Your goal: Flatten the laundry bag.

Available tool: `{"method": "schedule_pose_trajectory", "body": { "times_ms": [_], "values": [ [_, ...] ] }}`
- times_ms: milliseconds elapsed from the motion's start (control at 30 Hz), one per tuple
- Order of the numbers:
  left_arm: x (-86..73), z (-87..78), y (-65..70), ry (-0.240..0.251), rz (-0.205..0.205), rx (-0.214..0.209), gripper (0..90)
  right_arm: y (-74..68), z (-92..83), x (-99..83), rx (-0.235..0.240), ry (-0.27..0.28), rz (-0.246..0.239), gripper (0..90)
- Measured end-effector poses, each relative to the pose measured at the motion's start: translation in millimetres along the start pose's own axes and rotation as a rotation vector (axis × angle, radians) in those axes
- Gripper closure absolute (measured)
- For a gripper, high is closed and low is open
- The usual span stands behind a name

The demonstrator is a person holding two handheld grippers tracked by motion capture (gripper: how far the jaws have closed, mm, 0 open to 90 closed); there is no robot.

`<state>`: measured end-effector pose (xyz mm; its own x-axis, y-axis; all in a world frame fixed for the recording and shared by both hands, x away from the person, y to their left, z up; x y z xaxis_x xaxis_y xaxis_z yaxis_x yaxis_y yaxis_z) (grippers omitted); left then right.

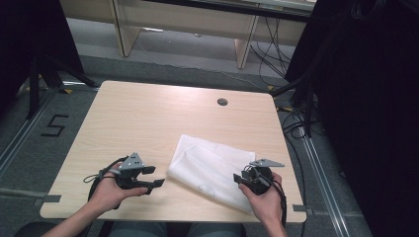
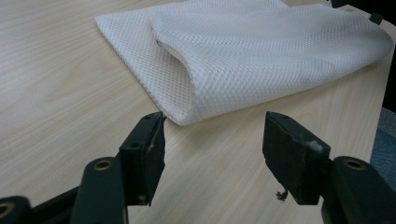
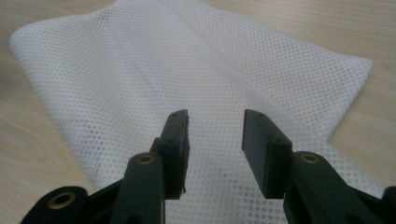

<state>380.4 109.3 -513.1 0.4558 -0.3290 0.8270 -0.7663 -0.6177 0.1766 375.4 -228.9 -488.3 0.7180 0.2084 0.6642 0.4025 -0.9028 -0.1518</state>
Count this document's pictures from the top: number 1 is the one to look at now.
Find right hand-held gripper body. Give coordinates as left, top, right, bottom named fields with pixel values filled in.
left=241, top=158, right=286, bottom=197

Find black tripod stand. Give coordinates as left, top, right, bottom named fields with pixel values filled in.
left=27, top=54, right=99, bottom=120
left=270, top=73, right=314, bottom=138

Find person's left hand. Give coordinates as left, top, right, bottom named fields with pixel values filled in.
left=88, top=162, right=149, bottom=213

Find white cloth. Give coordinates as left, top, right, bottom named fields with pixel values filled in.
left=166, top=133, right=257, bottom=215

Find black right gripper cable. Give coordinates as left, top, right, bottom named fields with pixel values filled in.
left=245, top=165, right=289, bottom=229

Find black curtain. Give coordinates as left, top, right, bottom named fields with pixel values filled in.
left=0, top=0, right=85, bottom=117
left=284, top=0, right=419, bottom=237

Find black floor cables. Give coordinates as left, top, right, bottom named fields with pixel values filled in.
left=277, top=104, right=319, bottom=237

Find person's right hand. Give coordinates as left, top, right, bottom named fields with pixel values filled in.
left=238, top=171, right=285, bottom=225

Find hanging black cable bundle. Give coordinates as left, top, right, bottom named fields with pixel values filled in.
left=249, top=17, right=293, bottom=80

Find light wooden desk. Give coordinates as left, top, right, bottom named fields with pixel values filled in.
left=59, top=0, right=318, bottom=70

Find metal floor rail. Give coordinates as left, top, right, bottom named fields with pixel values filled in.
left=0, top=88, right=57, bottom=177
left=295, top=124, right=352, bottom=237

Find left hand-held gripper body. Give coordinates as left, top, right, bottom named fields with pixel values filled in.
left=108, top=152, right=150, bottom=192

